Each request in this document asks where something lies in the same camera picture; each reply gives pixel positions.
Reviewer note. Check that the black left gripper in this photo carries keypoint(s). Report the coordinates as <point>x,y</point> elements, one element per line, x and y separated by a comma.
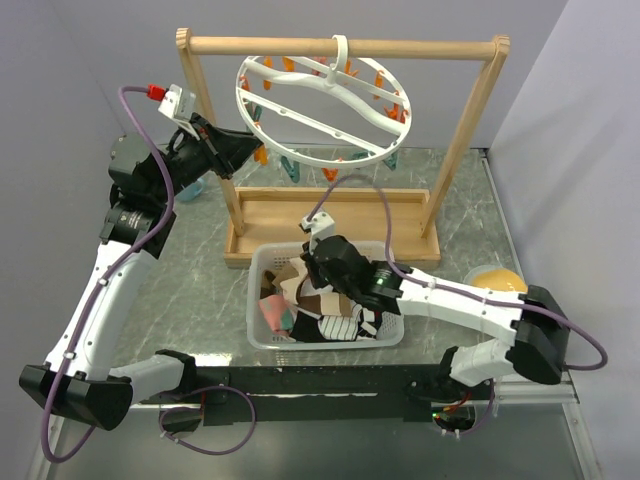
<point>225,150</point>

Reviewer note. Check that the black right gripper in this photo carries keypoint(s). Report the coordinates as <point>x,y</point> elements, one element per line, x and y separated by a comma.
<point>311,264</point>

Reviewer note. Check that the orange clothes peg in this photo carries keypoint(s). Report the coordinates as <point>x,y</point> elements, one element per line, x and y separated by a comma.
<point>261,155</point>
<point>330,174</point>

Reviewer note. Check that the cream brown ribbed sock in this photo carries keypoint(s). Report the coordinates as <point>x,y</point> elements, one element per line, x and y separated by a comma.
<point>294,282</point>

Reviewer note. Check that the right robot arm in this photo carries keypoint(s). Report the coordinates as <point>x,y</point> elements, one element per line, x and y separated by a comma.
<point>525,335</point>

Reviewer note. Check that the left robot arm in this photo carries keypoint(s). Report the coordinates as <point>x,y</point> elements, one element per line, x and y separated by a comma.
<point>136,228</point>

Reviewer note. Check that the wooden hanger stand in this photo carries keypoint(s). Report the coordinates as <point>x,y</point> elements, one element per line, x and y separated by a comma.
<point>271,214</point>

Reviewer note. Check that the white round clip hanger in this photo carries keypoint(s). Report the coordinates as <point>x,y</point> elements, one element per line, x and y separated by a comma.
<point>321,110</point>

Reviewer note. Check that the black white striped sock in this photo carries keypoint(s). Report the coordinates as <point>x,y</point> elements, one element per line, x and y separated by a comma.
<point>361,324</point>

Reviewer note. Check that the tan brown sock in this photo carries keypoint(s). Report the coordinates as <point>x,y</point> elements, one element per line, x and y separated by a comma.
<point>270,283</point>

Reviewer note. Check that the white plastic laundry basket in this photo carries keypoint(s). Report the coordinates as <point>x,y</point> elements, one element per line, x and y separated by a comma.
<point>274,257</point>

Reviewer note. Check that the teal clothes peg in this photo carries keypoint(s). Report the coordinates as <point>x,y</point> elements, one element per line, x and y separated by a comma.
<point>359,156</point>
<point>291,168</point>

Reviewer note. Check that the pink sock left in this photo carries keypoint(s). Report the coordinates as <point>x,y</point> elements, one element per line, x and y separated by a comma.
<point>279,314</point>

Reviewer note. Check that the teal right clothes peg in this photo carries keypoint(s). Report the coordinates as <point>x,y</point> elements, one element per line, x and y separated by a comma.
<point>359,156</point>

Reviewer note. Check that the teal far right peg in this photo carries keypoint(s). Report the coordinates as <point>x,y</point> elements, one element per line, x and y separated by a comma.
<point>391,162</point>

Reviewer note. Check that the yellow dish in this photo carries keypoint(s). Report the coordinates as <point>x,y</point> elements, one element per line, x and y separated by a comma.
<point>496,278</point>

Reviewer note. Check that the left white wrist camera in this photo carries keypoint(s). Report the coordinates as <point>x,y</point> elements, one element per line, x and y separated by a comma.
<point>178,103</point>

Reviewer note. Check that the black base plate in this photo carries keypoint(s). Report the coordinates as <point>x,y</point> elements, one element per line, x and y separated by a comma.
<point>323,393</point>

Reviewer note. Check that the aluminium rail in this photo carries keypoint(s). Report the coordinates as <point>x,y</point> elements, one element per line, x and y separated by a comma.
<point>535,390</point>

